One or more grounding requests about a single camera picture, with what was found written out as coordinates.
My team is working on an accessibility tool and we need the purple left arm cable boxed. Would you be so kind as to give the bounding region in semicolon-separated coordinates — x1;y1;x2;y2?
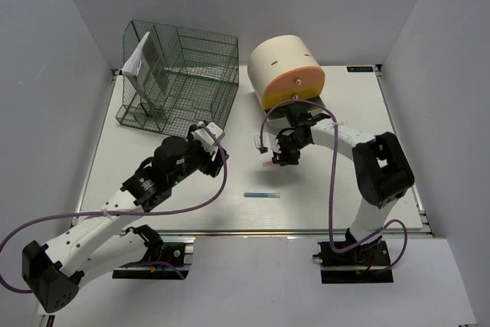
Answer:
0;122;230;296

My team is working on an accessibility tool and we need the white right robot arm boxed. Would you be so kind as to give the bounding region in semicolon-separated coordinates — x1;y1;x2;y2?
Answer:
269;104;415;265

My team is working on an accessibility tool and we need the Canon manual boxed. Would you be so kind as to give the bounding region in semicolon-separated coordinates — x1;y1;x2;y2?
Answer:
122;31;169;120

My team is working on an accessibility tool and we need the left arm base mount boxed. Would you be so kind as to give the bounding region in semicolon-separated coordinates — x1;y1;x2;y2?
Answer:
112;225;194;280

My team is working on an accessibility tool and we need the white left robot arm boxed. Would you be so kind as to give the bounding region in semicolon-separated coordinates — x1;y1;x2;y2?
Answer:
22;126;227;313

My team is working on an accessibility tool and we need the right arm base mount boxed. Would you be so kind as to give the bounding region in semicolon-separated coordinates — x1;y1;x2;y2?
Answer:
312;237;394;284

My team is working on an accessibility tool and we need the blue highlighter pen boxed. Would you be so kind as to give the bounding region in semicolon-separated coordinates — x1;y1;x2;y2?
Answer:
243;191;280;198

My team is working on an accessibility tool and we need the green wire mesh organizer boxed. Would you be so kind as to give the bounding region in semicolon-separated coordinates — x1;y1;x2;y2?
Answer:
116;20;239;137

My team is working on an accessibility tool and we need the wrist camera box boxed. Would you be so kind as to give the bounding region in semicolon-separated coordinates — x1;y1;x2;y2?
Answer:
191;121;225;155
254;132;281;154

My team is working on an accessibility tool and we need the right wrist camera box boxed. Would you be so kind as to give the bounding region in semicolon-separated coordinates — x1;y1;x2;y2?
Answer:
254;132;281;154

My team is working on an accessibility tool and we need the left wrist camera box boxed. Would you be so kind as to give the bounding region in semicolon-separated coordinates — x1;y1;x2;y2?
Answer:
191;121;225;155

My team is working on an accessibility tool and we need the round drawer organizer box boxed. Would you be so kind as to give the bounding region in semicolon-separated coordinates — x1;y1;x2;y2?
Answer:
247;34;325;129

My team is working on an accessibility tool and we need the aluminium mounting rail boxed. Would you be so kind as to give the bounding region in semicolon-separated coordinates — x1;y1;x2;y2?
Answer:
157;225;435;238

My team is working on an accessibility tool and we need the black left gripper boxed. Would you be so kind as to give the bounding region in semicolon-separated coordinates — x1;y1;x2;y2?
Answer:
169;125;229;187

